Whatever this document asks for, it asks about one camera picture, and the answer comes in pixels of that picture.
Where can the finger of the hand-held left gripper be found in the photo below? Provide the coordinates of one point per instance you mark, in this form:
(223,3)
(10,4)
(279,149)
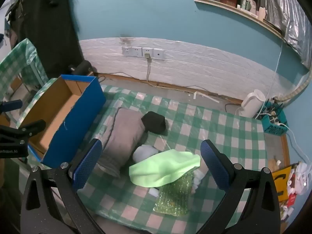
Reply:
(34,126)
(12,105)

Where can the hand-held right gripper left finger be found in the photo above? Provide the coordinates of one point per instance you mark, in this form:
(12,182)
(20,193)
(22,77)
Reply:
(87,163)

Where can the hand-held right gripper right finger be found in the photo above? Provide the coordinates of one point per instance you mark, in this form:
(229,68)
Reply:
(215,165)

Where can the blue cardboard box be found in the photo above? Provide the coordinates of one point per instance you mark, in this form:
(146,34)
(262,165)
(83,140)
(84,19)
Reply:
(75,121)

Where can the grey towel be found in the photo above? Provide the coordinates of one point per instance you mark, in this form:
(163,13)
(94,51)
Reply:
(126,136)

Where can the light green cloth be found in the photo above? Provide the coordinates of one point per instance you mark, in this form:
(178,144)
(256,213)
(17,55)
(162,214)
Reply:
(165,167)

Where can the green bubble wrap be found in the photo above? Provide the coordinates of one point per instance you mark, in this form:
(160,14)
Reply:
(174,195)

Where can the pale blue plastic bag bundle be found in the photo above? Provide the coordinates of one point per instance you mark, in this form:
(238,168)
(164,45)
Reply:
(143,152)

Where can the green checked tablecloth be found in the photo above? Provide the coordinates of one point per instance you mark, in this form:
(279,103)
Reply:
(195,126)

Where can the small green checked cover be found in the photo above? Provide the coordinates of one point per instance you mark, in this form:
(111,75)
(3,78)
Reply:
(17,61)

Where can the teal plastic basket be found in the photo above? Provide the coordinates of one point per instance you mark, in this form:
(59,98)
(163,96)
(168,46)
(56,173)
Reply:
(273,128)

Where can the yellow bag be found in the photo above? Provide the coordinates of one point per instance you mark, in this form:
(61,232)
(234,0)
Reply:
(282,182)

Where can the white electric kettle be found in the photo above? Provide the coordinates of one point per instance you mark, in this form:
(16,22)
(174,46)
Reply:
(252,103)

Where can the white power strip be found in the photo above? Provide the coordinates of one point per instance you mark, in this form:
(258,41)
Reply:
(273,117)

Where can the black rolled cloth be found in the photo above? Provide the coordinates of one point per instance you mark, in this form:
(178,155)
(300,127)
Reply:
(154,122)

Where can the black device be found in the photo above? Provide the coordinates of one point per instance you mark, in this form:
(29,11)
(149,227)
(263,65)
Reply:
(81,67)

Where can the red packet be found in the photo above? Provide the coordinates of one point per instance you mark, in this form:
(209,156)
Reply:
(292,199)

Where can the white and red plastic bag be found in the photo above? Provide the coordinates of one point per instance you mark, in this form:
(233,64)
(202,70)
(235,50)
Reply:
(299,178)

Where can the dark hanging coat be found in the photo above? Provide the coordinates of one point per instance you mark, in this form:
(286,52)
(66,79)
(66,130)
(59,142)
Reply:
(51,29)

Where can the white container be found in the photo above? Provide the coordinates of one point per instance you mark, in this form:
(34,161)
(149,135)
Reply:
(260,12)

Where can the metal can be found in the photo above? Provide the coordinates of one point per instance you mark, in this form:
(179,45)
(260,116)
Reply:
(246,3)

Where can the silver foil curtain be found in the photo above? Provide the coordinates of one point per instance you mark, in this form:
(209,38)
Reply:
(290,12)

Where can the wide white wall socket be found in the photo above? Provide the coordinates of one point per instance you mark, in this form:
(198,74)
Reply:
(131,51)

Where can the white wall socket with plug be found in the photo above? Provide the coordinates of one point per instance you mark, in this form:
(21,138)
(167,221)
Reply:
(147,51)

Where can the wooden wall shelf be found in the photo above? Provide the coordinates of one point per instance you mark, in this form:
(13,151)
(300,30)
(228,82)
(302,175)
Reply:
(243,12)

